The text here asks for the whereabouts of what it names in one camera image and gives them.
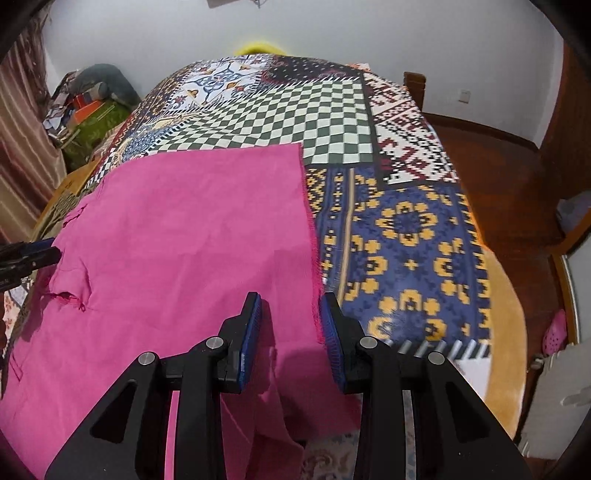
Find pink pants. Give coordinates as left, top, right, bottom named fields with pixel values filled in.
left=1, top=144, right=361, bottom=479

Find yellow wooden side table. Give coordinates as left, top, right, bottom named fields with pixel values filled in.
left=30, top=159, right=99, bottom=242

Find striped red curtain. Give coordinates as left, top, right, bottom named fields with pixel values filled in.
left=0, top=8, right=66, bottom=244

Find white suitcase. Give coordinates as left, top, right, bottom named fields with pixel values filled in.
left=519, top=341, right=591, bottom=460

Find green storage box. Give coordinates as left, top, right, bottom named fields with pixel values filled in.
left=61, top=100, right=131, bottom=165

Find pink croc shoe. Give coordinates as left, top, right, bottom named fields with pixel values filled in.
left=542, top=309, right=568, bottom=356

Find grey plush toy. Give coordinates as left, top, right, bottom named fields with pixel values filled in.
left=68, top=64, right=140, bottom=110

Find patchwork patterned bedspread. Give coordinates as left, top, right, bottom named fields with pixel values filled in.
left=0, top=52, right=493, bottom=480

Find brown wooden door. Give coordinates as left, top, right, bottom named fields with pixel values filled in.
left=537, top=36, right=591, bottom=186

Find yellow pillow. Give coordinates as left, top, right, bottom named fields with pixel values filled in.
left=235, top=41, right=287, bottom=56

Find white wall socket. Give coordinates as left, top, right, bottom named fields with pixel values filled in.
left=459, top=89, right=471, bottom=104

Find wooden bed post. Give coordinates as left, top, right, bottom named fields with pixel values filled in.
left=404, top=72, right=427, bottom=110

